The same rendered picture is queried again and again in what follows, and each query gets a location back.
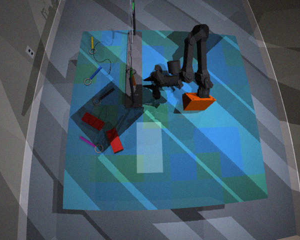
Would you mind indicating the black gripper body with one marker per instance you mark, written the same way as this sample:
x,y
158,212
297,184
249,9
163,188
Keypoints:
x,y
155,92

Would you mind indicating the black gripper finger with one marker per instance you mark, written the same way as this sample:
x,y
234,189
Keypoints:
x,y
148,78
149,86

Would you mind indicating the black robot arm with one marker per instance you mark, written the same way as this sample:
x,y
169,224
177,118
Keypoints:
x,y
198,35

